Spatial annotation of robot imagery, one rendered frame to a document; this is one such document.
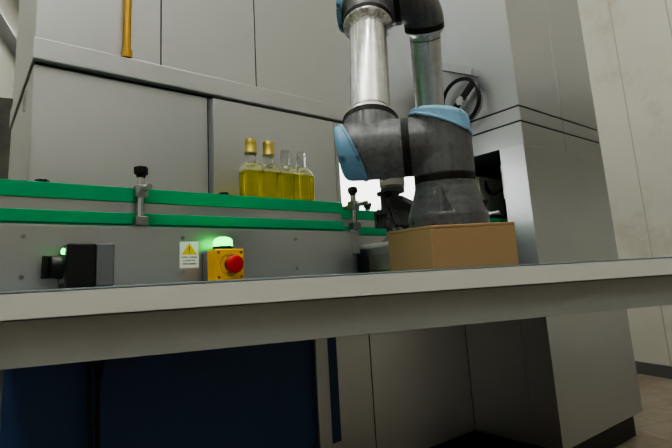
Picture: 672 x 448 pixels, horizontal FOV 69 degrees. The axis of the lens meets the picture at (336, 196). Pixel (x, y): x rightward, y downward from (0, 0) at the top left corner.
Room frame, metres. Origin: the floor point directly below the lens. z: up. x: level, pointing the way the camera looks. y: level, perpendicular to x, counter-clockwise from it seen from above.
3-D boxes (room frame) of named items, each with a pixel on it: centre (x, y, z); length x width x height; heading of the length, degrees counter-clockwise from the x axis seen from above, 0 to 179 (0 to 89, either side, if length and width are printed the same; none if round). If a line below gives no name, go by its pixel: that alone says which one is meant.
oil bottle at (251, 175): (1.36, 0.24, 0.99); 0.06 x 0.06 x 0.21; 38
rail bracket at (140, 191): (1.01, 0.41, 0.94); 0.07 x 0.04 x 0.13; 38
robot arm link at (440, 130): (0.92, -0.20, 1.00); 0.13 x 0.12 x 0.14; 80
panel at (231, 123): (1.71, 0.02, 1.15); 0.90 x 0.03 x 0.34; 128
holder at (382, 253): (1.43, -0.17, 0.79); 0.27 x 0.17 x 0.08; 38
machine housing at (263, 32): (2.15, 0.08, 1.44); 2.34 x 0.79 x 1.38; 128
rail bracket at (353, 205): (1.42, -0.03, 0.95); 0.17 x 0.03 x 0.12; 38
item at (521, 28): (2.23, -0.91, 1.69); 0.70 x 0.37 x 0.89; 128
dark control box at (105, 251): (0.92, 0.48, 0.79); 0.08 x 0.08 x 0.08; 38
